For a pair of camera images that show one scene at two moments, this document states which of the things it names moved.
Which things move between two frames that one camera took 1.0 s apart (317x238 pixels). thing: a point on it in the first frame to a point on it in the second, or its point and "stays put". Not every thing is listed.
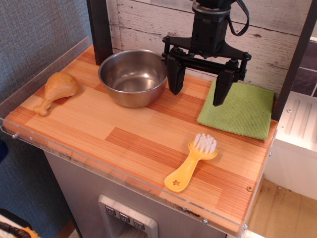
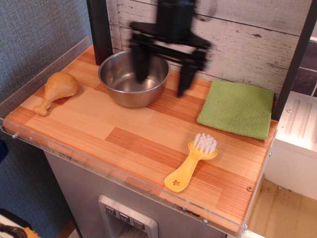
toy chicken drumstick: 59,85 stays put
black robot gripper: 206,48 to 172,36
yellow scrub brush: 203,146 stays put
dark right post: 309,23 stays put
